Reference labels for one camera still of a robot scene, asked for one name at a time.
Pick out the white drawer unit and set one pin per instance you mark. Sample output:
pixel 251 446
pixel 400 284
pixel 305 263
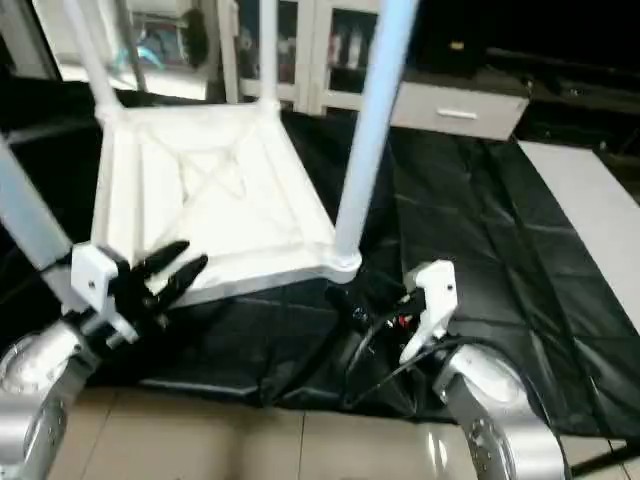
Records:
pixel 455 108

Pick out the teal storage box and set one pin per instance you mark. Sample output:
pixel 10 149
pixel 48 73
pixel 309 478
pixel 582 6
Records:
pixel 160 45

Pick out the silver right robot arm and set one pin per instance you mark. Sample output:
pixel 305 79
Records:
pixel 500 410

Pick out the white plastic table top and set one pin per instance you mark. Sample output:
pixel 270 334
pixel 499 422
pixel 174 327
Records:
pixel 210 180

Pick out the black box yellow label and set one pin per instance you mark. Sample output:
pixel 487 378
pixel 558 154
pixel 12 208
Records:
pixel 455 40

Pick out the black metal stand leg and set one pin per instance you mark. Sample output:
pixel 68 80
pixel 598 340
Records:
pixel 605 462

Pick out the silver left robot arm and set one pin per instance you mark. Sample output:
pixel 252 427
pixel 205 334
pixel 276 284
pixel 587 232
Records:
pixel 40 390

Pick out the black work mat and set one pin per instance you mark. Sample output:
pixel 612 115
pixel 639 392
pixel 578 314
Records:
pixel 480 220

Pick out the white glass-door cabinet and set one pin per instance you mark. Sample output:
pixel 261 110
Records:
pixel 300 45

